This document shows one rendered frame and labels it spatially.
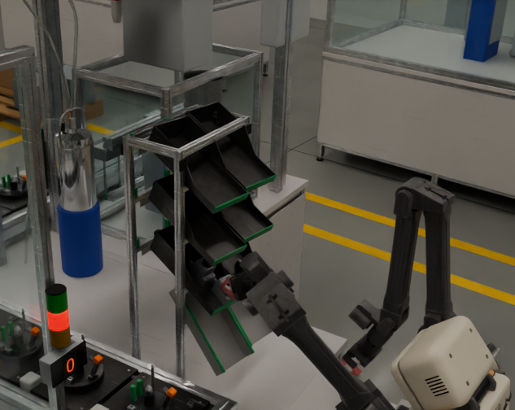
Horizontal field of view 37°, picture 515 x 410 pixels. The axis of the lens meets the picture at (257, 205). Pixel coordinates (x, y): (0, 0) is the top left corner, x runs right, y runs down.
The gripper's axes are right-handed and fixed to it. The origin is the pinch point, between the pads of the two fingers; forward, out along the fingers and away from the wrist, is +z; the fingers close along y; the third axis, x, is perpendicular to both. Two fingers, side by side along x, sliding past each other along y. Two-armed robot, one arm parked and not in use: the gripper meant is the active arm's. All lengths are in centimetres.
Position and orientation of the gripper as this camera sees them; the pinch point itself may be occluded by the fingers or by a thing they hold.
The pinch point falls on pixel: (229, 284)
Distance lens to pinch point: 220.4
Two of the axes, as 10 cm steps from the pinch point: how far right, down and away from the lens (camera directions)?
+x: 2.4, 9.6, 1.2
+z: -6.6, 0.8, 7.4
